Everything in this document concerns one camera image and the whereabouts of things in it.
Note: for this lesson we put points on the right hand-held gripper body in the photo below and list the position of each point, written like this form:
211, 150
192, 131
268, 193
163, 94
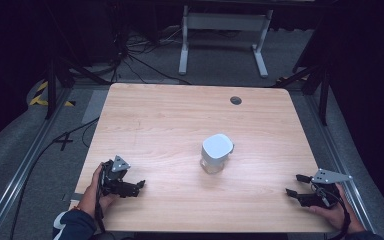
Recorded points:
326, 196

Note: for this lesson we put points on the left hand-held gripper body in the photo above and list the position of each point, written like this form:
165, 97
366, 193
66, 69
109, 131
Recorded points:
113, 178

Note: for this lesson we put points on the clear jar with white lid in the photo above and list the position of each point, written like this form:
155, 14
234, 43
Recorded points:
216, 148

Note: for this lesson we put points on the person's right hand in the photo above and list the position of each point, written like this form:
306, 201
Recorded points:
341, 216

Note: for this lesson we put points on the person's left hand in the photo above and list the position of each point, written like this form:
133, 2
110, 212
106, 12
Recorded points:
91, 200

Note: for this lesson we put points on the grey floor tape patch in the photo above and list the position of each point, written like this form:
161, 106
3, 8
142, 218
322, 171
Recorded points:
95, 106

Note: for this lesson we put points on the black metal stand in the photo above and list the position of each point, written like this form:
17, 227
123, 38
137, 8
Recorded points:
323, 90
51, 90

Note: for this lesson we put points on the dark round table grommet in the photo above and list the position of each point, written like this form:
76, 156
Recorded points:
235, 100

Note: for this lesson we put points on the aluminium floor rail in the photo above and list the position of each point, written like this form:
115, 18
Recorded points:
20, 176
333, 146

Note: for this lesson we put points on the white metal stand frame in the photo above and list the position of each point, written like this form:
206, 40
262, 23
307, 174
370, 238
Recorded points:
225, 21

